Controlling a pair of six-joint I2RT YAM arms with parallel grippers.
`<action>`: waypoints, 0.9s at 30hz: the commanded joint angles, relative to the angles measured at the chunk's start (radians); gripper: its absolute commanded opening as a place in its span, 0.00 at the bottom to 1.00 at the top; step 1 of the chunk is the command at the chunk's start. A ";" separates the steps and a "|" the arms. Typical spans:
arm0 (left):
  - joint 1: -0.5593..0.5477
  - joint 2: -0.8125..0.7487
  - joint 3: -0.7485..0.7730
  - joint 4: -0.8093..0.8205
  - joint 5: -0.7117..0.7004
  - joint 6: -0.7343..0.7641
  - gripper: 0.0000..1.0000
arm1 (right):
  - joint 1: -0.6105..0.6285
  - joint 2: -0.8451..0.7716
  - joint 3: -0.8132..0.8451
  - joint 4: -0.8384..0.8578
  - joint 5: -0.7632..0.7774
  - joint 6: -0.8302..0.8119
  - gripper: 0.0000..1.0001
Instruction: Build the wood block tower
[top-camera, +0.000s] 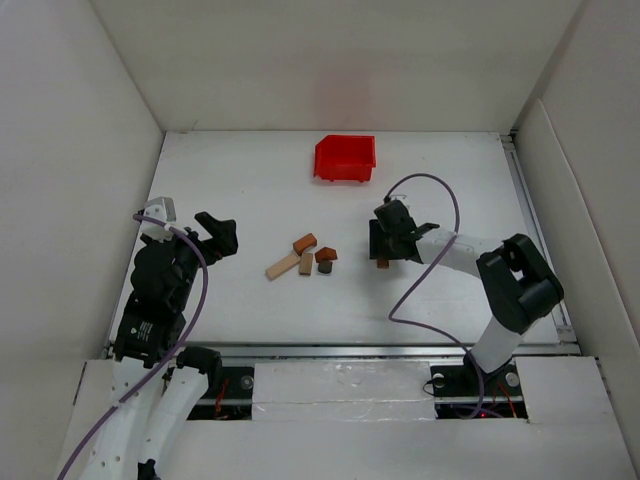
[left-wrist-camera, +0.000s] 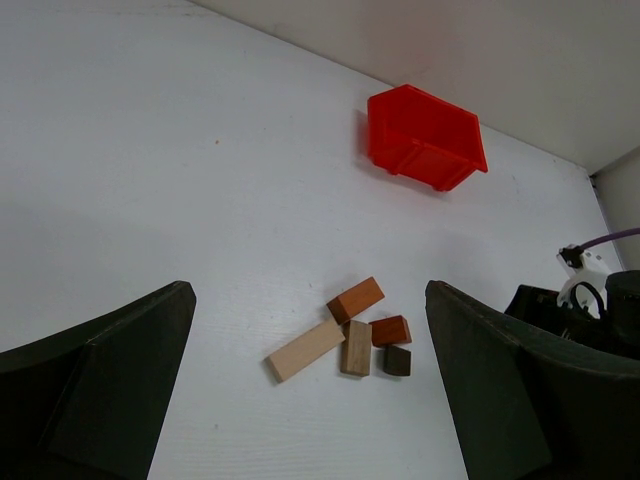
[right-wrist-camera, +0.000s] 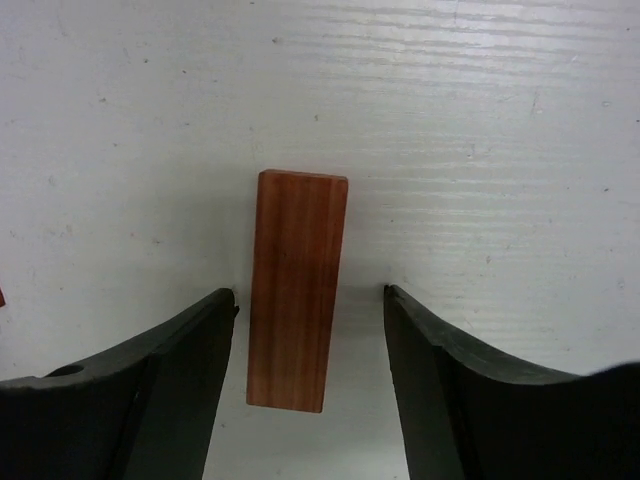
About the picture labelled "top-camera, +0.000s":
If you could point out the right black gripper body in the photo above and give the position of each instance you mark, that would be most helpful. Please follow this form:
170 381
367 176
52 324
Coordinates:
386 245

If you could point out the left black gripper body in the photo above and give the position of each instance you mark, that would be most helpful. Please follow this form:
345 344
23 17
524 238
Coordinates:
201 242

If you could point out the long light wood block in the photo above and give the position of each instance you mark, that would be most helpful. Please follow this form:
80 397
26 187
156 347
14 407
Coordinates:
282 266

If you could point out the tan short wood block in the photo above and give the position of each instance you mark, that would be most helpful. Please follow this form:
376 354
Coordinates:
306 264

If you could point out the red plastic bin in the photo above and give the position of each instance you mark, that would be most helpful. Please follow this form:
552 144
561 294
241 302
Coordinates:
345 158

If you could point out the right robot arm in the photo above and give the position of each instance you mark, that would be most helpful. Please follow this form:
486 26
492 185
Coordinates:
519 284

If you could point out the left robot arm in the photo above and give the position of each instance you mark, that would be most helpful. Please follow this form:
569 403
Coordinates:
157 377

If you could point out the reddish brown house block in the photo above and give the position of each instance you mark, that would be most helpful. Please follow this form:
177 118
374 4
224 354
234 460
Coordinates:
326 254

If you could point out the dark brown small block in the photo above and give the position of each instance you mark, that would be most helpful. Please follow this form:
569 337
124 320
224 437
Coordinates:
325 267

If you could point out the orange arch wood block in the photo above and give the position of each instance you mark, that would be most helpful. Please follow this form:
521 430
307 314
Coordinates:
304 243

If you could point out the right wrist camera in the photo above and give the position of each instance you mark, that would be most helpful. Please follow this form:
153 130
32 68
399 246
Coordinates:
400 198

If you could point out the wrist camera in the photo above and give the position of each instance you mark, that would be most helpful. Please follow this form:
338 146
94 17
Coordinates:
400 198
161 209

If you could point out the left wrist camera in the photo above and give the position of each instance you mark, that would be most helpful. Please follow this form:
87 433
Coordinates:
161 209

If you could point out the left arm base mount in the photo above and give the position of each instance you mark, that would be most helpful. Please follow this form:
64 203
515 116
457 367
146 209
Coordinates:
230 399

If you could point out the aluminium front rail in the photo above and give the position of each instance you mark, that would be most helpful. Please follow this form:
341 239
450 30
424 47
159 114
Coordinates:
274 350

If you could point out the aluminium rail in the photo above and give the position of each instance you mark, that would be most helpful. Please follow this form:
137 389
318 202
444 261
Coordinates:
274 350
556 326

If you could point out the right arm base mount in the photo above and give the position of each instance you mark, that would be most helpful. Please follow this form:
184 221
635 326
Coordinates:
456 394

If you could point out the aluminium right rail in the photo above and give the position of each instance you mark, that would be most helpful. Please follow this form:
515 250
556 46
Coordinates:
556 326

